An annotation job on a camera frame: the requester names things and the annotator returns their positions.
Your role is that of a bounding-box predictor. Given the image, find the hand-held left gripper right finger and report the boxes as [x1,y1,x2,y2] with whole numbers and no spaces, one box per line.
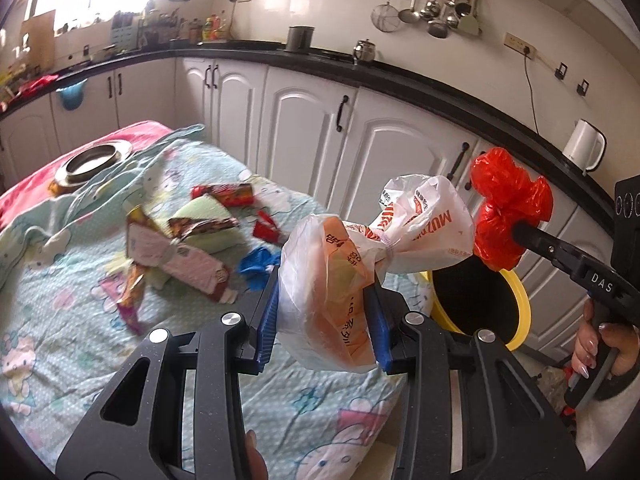
[364,282,586,480]

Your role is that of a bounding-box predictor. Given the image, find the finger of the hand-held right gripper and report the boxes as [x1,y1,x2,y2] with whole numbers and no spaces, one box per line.
[510,222,586,278]

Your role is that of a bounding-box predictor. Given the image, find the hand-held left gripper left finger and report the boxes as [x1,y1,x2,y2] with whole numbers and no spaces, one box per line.
[55,265,281,480]

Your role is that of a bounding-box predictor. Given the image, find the red plastic bag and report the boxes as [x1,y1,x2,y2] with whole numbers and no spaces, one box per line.
[470,149,555,273]

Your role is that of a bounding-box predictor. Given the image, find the white plastic bag orange print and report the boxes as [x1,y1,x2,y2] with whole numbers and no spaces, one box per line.
[277,174,476,375]

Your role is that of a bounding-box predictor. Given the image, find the yellow waste bin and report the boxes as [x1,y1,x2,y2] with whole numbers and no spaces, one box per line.
[417,257,532,356]

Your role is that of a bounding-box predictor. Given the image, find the person's right forearm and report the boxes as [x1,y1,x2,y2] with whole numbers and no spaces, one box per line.
[570,360,640,471]

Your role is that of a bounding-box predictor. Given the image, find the person's right hand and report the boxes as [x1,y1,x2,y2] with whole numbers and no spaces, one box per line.
[571,321,640,378]

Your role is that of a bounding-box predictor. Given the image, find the person's left hand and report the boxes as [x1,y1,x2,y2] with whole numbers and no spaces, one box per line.
[244,430,271,480]

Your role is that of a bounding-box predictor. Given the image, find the small red wrapper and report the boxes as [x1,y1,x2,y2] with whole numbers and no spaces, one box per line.
[252,211,281,245]

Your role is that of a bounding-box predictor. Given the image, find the white electric kettle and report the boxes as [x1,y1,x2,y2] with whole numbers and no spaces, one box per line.
[561,119,607,176]

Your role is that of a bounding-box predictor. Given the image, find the pink snack wrapper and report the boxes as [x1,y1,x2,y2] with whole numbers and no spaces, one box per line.
[124,220,232,303]

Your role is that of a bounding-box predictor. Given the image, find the brown snack wrapper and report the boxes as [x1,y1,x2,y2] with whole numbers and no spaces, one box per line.
[167,216,238,241]

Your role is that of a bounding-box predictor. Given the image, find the red snack box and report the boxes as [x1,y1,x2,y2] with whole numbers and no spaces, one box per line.
[191,182,254,207]

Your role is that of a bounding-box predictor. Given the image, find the printed cartoon blanket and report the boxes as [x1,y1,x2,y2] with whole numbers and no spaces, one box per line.
[0,124,436,480]

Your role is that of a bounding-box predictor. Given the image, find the black kitchen countertop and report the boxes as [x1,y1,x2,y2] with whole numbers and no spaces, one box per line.
[0,39,621,221]

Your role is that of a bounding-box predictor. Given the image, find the white kitchen cabinets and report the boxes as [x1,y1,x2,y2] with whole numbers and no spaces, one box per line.
[0,55,616,361]

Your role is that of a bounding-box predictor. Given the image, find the row of hanging metal ladles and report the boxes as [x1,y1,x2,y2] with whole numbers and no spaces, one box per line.
[397,0,483,39]

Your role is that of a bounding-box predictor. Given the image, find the steel teapot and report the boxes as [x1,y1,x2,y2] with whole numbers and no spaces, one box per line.
[352,38,378,66]

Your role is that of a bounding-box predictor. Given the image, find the pink blanket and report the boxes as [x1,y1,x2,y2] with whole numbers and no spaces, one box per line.
[0,120,173,226]

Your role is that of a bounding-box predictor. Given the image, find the dark metal pot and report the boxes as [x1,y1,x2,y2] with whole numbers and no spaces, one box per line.
[286,25,316,54]

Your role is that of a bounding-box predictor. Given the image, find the group of condiment bottles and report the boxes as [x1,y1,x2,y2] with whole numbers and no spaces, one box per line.
[201,14,236,43]

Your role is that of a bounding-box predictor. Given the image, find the blue hanging holder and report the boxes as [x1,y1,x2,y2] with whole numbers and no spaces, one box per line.
[55,80,87,111]

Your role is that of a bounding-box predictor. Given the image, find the green storage rack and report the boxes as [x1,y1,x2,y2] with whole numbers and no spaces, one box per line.
[110,12,137,53]

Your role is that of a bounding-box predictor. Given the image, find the red cloth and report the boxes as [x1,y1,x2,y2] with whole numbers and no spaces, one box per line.
[17,74,60,95]

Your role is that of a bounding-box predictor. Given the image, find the cardboard sheet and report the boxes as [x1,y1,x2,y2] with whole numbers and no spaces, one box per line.
[20,10,57,61]

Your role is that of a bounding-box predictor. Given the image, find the kettle power cable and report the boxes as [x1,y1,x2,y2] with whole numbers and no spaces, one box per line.
[522,50,543,133]

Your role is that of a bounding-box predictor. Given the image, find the wall power socket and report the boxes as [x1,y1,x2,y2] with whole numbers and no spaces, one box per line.
[504,32,538,59]

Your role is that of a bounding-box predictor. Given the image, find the metal ring bowl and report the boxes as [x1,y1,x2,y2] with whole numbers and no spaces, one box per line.
[54,141,135,188]

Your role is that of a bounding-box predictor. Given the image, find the hanging wire strainer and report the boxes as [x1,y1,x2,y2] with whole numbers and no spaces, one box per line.
[371,0,402,33]

